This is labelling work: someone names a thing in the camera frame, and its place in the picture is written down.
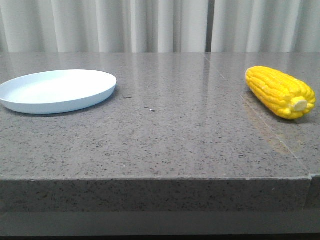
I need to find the light blue round plate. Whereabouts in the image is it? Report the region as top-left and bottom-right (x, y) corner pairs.
(0, 69), (117, 115)

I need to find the yellow corn cob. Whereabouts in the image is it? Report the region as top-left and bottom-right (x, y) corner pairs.
(245, 66), (317, 120)

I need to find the right white curtain panel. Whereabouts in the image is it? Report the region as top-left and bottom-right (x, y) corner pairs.
(210, 0), (320, 53)

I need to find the white curtain panel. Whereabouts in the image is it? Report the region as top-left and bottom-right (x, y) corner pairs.
(210, 0), (320, 53)
(0, 0), (211, 53)

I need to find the left white curtain panel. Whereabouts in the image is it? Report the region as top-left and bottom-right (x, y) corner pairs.
(0, 0), (211, 53)

